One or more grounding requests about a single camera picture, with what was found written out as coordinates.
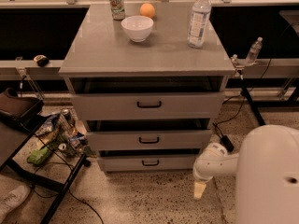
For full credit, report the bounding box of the green soda can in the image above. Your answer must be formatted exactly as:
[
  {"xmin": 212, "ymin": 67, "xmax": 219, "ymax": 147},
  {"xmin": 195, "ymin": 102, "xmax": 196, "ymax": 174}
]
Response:
[{"xmin": 109, "ymin": 0, "xmax": 125, "ymax": 21}]

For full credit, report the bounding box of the grey middle drawer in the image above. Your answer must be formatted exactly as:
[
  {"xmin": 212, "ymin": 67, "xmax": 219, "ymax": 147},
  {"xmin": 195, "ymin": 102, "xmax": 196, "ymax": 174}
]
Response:
[{"xmin": 87, "ymin": 130, "xmax": 211, "ymax": 150}]

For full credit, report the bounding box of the black side table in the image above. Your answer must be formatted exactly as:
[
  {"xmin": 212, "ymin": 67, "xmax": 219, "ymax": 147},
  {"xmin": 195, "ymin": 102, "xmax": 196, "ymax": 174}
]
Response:
[{"xmin": 0, "ymin": 115, "xmax": 88, "ymax": 224}]

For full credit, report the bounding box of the pile of snack packages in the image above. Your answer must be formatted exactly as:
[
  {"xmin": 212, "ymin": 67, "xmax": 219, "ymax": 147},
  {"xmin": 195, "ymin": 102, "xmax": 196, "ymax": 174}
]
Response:
[{"xmin": 36, "ymin": 108, "xmax": 96, "ymax": 158}]

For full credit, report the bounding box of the black stand leg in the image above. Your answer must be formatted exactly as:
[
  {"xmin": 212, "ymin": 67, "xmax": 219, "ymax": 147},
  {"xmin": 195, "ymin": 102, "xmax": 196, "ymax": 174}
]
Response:
[{"xmin": 240, "ymin": 76, "xmax": 265, "ymax": 126}]

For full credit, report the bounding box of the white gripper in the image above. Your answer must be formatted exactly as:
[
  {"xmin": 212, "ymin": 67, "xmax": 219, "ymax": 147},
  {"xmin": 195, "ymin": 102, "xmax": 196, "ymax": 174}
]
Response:
[{"xmin": 192, "ymin": 143, "xmax": 239, "ymax": 200}]

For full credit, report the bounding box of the grey bottom drawer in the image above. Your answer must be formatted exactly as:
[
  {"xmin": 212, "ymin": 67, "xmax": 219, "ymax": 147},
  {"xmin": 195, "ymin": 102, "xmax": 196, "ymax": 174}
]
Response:
[{"xmin": 98, "ymin": 155, "xmax": 196, "ymax": 172}]

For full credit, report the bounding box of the white bowl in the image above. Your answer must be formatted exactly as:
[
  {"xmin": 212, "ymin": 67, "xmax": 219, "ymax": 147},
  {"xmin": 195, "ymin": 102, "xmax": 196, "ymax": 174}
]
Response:
[{"xmin": 121, "ymin": 16, "xmax": 154, "ymax": 42}]

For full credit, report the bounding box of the dark brown bag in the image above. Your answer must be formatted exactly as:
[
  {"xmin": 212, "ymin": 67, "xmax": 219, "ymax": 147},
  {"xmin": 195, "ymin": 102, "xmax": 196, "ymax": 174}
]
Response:
[{"xmin": 0, "ymin": 88, "xmax": 44, "ymax": 131}]

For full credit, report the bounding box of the large clear water bottle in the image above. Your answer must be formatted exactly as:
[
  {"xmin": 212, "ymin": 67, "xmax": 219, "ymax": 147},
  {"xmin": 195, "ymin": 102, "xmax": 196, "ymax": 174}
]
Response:
[{"xmin": 187, "ymin": 0, "xmax": 211, "ymax": 49}]

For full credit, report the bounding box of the small clear water bottle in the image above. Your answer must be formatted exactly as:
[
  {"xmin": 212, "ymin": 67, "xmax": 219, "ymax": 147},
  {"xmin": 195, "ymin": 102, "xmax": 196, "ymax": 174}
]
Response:
[{"xmin": 246, "ymin": 37, "xmax": 263, "ymax": 65}]

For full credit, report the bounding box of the small black yellow device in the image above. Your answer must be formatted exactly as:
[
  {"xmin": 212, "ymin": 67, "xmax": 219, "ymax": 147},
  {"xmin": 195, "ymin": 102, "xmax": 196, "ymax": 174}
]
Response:
[{"xmin": 34, "ymin": 55, "xmax": 50, "ymax": 67}]

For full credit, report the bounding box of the grey drawer cabinet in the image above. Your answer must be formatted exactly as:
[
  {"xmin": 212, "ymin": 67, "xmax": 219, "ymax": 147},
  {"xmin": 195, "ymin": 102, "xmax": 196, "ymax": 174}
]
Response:
[{"xmin": 60, "ymin": 3, "xmax": 234, "ymax": 159}]

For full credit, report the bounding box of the grey drawer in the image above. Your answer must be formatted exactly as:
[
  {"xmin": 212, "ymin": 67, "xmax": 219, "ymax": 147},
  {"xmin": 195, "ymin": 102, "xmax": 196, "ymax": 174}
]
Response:
[
  {"xmin": 71, "ymin": 92, "xmax": 223, "ymax": 120},
  {"xmin": 87, "ymin": 130, "xmax": 211, "ymax": 150},
  {"xmin": 98, "ymin": 155, "xmax": 196, "ymax": 172}
]

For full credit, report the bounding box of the orange fruit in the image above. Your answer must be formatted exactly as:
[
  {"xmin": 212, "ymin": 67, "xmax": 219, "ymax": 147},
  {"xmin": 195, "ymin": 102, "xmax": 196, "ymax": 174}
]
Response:
[{"xmin": 139, "ymin": 3, "xmax": 155, "ymax": 18}]

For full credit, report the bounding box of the grey top drawer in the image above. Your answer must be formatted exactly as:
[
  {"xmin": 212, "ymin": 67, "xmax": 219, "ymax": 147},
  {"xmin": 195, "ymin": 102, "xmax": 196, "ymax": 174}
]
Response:
[{"xmin": 71, "ymin": 92, "xmax": 223, "ymax": 120}]

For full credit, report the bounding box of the white shoe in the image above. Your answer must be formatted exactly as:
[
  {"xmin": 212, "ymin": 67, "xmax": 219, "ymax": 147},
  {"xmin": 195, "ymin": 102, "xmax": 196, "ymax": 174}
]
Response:
[{"xmin": 0, "ymin": 185, "xmax": 31, "ymax": 223}]

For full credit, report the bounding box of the black power adapter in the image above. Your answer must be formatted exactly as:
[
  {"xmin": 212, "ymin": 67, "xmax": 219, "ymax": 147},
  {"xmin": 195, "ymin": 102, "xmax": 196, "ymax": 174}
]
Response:
[{"xmin": 221, "ymin": 135, "xmax": 235, "ymax": 152}]

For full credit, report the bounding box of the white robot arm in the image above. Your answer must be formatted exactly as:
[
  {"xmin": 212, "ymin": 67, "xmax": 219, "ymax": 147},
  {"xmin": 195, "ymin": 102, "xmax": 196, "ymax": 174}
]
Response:
[{"xmin": 193, "ymin": 125, "xmax": 299, "ymax": 224}]

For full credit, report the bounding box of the green snack bag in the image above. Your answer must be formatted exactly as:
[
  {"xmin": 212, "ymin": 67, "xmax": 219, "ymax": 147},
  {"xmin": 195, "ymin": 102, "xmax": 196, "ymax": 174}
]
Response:
[{"xmin": 27, "ymin": 146, "xmax": 55, "ymax": 166}]

